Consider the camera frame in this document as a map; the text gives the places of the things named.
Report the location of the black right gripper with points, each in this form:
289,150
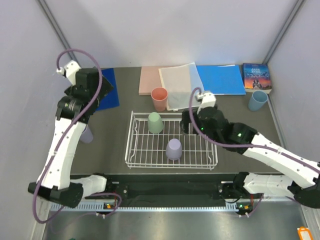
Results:
184,122

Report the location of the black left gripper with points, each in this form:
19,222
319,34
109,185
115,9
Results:
106,87

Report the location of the large purple cup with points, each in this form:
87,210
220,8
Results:
87,135

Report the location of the blue cup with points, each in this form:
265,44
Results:
257,100

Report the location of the pink cup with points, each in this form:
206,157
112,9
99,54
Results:
159,97

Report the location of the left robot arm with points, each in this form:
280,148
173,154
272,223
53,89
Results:
56,186

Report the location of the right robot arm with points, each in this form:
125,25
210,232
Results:
299,178

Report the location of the dark blue folder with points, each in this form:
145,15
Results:
112,98

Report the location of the light blue folder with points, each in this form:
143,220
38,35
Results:
222,79

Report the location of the small purple cup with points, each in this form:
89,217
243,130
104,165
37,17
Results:
174,149

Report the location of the white mesh bag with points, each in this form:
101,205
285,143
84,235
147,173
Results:
180,81

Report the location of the green cup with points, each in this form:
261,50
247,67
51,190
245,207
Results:
155,123

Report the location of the Jane Eyre paperback book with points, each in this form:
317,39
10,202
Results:
256,77

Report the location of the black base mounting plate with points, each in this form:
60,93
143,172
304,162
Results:
173,190

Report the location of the pink board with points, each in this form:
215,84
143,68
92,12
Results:
149,79

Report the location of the orange key tag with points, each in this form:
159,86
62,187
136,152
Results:
304,233

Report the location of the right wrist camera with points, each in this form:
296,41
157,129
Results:
206,99

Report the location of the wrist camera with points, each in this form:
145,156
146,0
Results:
69,71
206,99

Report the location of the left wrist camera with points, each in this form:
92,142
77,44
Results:
69,71

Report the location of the white wire dish rack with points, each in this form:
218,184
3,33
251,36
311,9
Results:
147,150

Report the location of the white slotted cable duct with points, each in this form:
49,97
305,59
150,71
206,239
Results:
104,207

